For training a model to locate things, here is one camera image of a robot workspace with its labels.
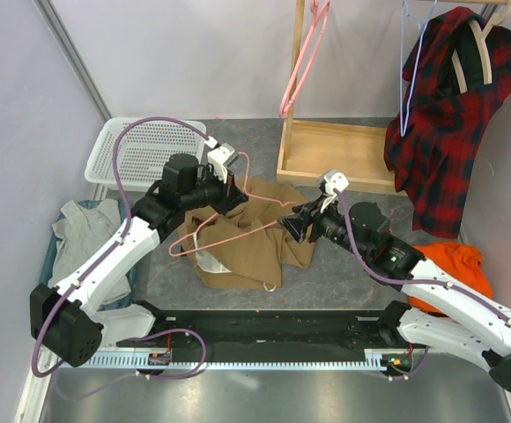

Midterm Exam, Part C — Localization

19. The white plastic basket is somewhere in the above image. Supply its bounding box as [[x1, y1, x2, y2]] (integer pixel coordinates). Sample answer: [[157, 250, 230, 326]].
[[85, 117, 204, 192]]

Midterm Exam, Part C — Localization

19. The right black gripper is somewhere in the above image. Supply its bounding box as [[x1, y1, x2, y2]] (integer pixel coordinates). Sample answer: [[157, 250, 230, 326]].
[[277, 192, 369, 260]]

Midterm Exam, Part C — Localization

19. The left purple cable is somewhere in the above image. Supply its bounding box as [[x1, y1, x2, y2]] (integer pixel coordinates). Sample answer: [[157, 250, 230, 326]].
[[31, 115, 217, 379]]

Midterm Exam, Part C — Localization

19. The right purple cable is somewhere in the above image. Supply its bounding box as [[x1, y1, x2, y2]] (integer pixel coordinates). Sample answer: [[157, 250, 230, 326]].
[[332, 187, 511, 349]]

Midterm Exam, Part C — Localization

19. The light blue wire hanger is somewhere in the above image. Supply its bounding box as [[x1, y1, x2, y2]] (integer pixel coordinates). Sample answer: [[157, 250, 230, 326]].
[[397, 0, 439, 137]]

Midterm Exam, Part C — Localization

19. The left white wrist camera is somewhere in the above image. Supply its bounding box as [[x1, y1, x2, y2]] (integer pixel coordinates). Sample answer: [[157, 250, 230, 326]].
[[204, 137, 238, 182]]

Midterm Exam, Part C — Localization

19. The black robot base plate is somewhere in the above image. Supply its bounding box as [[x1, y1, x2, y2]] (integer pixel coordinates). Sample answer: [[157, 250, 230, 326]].
[[137, 301, 411, 360]]

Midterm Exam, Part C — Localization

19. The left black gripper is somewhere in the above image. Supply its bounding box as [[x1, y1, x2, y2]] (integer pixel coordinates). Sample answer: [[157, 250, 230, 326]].
[[181, 165, 248, 217]]

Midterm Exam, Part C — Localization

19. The tan brown garment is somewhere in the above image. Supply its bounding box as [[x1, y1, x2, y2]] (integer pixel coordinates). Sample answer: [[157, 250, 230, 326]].
[[177, 178, 315, 290]]

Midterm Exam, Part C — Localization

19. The slotted white cable duct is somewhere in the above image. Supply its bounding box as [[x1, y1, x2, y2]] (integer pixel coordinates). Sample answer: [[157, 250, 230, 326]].
[[82, 348, 412, 371]]

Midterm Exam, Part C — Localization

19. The grey t-shirt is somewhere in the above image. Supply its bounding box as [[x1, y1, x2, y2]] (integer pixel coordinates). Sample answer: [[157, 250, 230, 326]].
[[44, 199, 133, 305]]

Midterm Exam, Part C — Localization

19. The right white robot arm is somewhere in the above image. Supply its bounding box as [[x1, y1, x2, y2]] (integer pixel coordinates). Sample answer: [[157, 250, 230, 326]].
[[278, 197, 511, 393]]

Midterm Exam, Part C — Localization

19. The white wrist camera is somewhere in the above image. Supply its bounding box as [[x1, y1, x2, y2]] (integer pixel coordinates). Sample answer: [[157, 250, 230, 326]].
[[204, 137, 238, 182], [318, 169, 349, 213]]

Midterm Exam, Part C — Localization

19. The wooden clothes rack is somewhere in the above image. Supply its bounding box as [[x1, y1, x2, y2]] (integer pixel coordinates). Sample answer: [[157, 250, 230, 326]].
[[275, 0, 511, 197]]

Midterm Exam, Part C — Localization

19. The orange garment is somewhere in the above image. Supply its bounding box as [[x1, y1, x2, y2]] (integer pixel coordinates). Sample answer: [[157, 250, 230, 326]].
[[414, 241, 493, 299]]

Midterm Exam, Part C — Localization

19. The purple cable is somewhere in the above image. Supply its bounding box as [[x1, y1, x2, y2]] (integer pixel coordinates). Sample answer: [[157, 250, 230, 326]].
[[31, 115, 217, 379], [332, 187, 511, 349]]

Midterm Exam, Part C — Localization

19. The red plaid skirt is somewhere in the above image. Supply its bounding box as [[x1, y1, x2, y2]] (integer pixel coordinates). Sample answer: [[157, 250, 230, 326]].
[[384, 7, 511, 239]]

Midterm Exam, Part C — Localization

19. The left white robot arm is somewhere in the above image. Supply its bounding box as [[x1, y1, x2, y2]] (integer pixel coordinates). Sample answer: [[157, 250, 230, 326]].
[[29, 146, 248, 367]]

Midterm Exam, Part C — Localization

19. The beige wooden hanger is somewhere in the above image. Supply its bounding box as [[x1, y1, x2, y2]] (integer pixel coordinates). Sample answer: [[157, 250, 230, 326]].
[[451, 0, 511, 93]]

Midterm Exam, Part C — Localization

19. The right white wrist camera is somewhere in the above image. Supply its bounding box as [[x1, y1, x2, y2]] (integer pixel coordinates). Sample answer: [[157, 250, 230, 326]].
[[318, 169, 349, 213]]

